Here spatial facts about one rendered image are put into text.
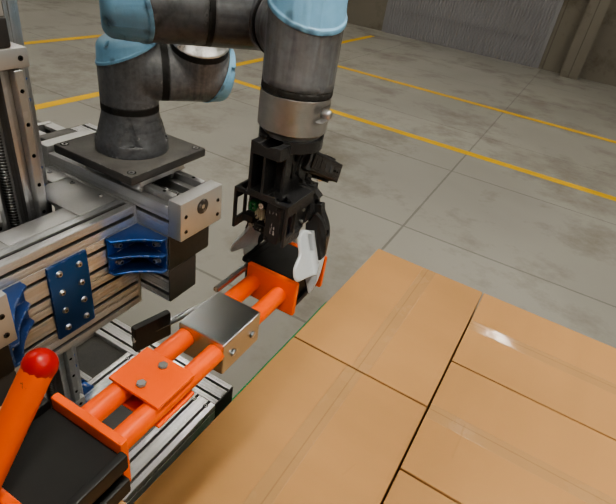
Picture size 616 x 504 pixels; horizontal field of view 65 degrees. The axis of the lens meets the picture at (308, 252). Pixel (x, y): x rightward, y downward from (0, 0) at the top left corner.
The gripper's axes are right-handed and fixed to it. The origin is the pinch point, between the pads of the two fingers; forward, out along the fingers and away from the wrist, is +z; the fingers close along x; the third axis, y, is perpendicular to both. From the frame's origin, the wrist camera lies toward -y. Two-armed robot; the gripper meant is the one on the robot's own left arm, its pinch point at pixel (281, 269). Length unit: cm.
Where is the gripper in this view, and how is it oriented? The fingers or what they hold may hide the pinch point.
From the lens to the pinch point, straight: 65.5
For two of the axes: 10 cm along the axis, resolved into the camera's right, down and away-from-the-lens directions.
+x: 8.6, 3.8, -3.4
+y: -4.9, 4.2, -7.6
